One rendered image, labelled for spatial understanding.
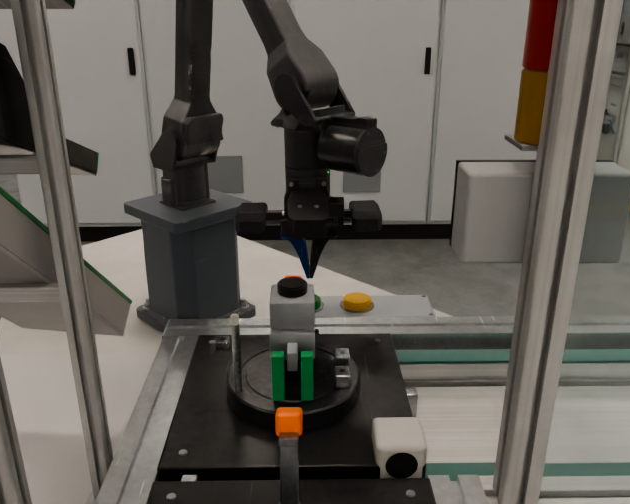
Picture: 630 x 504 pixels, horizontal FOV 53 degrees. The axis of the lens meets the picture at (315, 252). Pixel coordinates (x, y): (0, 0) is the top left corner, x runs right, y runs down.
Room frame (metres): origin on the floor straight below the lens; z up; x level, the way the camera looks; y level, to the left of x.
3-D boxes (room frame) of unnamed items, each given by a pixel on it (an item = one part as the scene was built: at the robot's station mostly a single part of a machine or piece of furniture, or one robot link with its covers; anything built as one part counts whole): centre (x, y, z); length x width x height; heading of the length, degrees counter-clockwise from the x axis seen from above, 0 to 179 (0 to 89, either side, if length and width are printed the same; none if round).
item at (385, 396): (0.57, 0.02, 0.96); 0.24 x 0.24 x 0.02; 1
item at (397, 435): (0.47, -0.08, 0.97); 0.05 x 0.05 x 0.04; 1
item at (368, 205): (0.78, 0.01, 1.12); 0.19 x 0.06 x 0.08; 91
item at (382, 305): (0.78, -0.06, 0.93); 0.21 x 0.07 x 0.06; 91
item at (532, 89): (0.45, -0.17, 1.28); 0.05 x 0.05 x 0.05
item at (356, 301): (0.78, -0.06, 0.96); 0.04 x 0.04 x 0.02
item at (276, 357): (0.52, 0.04, 1.01); 0.01 x 0.01 x 0.05; 1
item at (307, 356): (0.52, 0.01, 1.01); 0.01 x 0.01 x 0.05; 1
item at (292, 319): (0.56, 0.02, 1.06); 0.08 x 0.04 x 0.07; 1
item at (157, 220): (0.94, 0.20, 0.96); 0.15 x 0.15 x 0.20; 46
